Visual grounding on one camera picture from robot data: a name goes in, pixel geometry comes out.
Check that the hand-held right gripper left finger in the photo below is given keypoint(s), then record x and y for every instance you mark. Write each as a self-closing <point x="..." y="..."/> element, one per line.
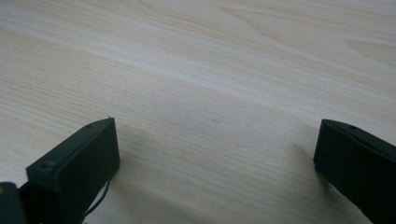
<point x="77" y="165"/>

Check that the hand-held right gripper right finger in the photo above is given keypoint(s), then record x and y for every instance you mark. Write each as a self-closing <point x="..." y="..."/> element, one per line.
<point x="358" y="165"/>

